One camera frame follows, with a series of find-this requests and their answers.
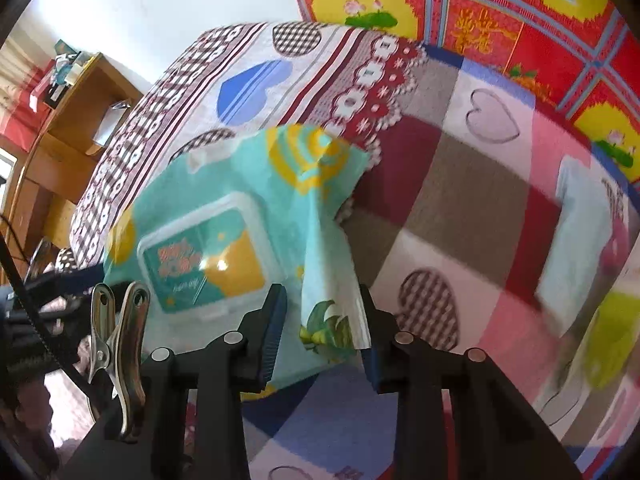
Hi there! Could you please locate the wooden desk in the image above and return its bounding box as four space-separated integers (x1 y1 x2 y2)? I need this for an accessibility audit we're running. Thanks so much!
0 52 146 281

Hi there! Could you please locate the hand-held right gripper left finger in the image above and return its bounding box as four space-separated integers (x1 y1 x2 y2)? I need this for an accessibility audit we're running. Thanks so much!
60 285 288 480

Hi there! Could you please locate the yellow-green packet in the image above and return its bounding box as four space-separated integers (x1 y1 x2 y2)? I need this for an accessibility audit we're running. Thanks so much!
582 290 640 391

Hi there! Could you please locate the pale blue rectangular packet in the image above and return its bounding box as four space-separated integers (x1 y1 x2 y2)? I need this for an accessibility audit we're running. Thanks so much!
537 155 626 336

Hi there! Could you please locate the patchwork printed bedsheet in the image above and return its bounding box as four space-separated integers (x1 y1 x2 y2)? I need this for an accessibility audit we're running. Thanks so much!
70 22 640 480

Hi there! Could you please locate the teal wet wipes pack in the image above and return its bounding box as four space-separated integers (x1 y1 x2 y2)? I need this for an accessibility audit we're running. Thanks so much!
102 122 373 401

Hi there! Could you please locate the clear sleeve with paper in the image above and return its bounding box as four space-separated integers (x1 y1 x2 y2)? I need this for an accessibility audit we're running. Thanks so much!
92 101 132 147

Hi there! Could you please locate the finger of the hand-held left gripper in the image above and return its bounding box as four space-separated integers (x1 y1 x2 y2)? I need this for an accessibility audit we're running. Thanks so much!
20 264 131 311

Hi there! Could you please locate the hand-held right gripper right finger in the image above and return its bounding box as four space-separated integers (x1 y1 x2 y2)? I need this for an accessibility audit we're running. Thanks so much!
360 285 583 480

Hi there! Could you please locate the red floral wall cloth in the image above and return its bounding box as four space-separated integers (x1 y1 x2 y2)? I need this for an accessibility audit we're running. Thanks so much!
282 0 640 186

